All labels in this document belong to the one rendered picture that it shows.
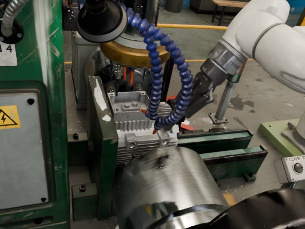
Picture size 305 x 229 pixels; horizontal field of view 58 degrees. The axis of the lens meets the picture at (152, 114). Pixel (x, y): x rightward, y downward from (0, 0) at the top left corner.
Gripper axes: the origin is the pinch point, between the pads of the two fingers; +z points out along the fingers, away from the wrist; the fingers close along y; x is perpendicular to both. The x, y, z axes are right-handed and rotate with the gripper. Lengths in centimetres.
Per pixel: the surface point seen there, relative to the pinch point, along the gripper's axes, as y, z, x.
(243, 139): -9.0, -2.0, 45.1
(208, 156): -0.9, 7.5, 26.1
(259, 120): -31, -7, 75
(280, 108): -41, -18, 94
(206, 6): -470, -57, 286
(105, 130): 5.9, 7.6, -19.5
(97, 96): -8.7, 7.3, -19.4
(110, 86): -25.6, 10.2, -9.6
